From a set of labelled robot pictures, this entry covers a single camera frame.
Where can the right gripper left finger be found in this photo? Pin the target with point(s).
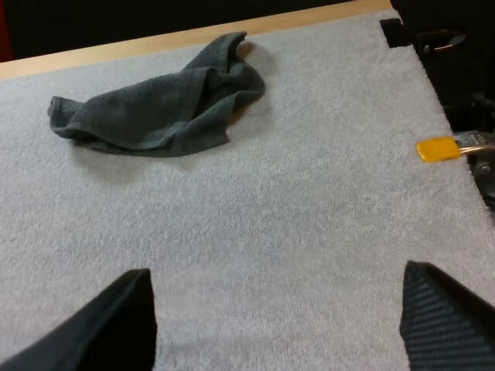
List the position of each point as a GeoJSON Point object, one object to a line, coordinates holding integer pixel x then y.
{"type": "Point", "coordinates": [108, 332]}

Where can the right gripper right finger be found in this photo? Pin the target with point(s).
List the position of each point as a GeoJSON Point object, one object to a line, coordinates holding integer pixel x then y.
{"type": "Point", "coordinates": [444, 328]}

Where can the grey-green towel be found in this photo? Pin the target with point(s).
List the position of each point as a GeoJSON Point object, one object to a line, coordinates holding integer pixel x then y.
{"type": "Point", "coordinates": [154, 112]}

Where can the orange clamp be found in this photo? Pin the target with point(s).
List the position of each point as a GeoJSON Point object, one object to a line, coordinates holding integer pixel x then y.
{"type": "Point", "coordinates": [439, 149]}

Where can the dark clamp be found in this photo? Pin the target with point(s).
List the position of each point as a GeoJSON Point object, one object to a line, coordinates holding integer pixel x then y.
{"type": "Point", "coordinates": [392, 33]}

